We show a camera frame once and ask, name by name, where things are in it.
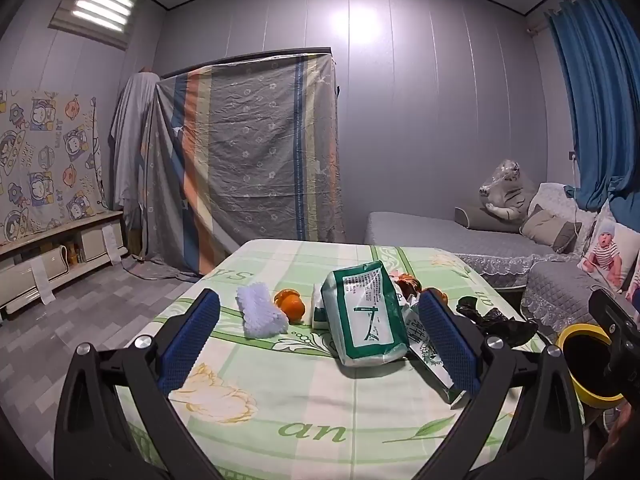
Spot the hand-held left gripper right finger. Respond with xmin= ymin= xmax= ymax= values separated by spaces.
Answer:
xmin=415 ymin=290 xmax=587 ymax=480

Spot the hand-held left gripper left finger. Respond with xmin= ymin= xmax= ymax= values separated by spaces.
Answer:
xmin=52 ymin=289 xmax=223 ymax=480

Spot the yellow trash bin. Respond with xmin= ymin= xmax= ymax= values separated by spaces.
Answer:
xmin=556 ymin=324 xmax=627 ymax=411

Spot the black plastic bag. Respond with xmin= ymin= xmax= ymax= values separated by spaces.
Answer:
xmin=456 ymin=296 xmax=540 ymax=347

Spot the orange snack wrapper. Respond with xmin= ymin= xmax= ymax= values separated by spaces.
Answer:
xmin=390 ymin=271 xmax=421 ymax=306

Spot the white knit cloth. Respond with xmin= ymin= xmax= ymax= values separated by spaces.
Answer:
xmin=236 ymin=282 xmax=291 ymax=338

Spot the large green white pack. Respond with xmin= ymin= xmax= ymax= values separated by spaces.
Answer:
xmin=320 ymin=260 xmax=410 ymax=368

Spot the baby photo cushion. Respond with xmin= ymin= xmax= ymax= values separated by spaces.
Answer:
xmin=577 ymin=200 xmax=640 ymax=296

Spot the grey sofa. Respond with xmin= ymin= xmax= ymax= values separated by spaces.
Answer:
xmin=362 ymin=182 xmax=640 ymax=331

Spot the white paper strip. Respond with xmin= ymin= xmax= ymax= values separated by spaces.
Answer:
xmin=31 ymin=259 xmax=56 ymax=306
xmin=101 ymin=226 xmax=122 ymax=266

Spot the green floral tablecloth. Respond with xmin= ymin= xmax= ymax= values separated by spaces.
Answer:
xmin=117 ymin=239 xmax=586 ymax=480

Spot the grey pillow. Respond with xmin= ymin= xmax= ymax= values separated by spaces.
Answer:
xmin=454 ymin=205 xmax=526 ymax=235

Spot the beige grey cushion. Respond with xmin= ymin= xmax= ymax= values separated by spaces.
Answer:
xmin=520 ymin=205 xmax=583 ymax=255

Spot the low white cabinet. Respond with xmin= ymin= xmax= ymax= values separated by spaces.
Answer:
xmin=0 ymin=210 xmax=128 ymax=316

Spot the white lace cushion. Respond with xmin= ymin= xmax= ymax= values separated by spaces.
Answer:
xmin=527 ymin=182 xmax=598 ymax=256

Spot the plush tiger in plastic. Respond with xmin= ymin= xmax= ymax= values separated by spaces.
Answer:
xmin=479 ymin=159 xmax=538 ymax=223

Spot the striped grey sheet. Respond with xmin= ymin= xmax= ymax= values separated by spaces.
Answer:
xmin=142 ymin=47 xmax=348 ymax=278

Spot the plain grey cloth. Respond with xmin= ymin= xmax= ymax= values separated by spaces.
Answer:
xmin=109 ymin=67 xmax=161 ymax=261

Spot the cartoon printed cloth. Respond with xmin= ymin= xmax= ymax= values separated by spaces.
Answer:
xmin=0 ymin=87 xmax=108 ymax=248

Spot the blue curtain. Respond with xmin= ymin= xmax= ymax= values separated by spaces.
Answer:
xmin=547 ymin=0 xmax=640 ymax=231

